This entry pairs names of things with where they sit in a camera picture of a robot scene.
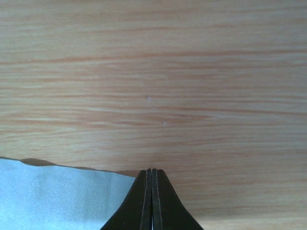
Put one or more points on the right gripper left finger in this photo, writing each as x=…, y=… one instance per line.
x=135, y=212

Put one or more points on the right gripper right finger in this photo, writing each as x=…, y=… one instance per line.
x=168, y=211

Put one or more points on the light blue cleaning cloth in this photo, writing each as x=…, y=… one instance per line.
x=58, y=197

